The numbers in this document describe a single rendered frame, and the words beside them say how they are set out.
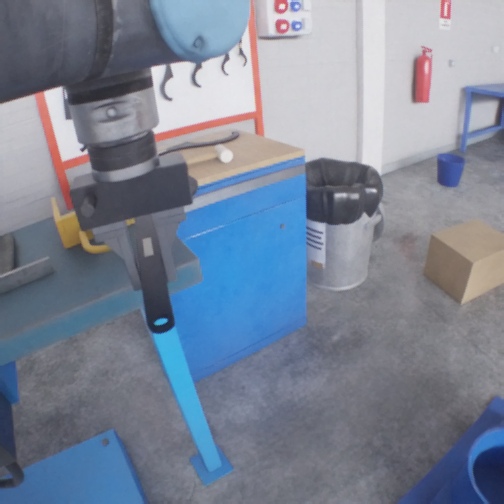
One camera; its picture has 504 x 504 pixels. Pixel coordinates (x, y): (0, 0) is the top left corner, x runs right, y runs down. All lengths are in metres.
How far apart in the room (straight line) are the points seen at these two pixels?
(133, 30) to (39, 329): 0.45
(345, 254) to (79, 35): 1.92
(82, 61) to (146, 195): 0.21
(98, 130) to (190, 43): 0.16
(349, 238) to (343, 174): 0.42
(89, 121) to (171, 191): 0.12
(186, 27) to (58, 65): 0.08
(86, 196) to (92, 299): 0.22
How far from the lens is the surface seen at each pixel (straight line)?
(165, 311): 0.39
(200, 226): 1.32
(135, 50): 0.24
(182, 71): 2.43
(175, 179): 0.40
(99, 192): 0.40
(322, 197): 1.83
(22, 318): 0.60
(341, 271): 2.11
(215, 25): 0.25
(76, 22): 0.21
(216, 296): 1.50
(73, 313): 0.57
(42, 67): 0.21
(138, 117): 0.36
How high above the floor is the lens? 1.37
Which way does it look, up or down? 32 degrees down
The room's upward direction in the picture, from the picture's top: 6 degrees counter-clockwise
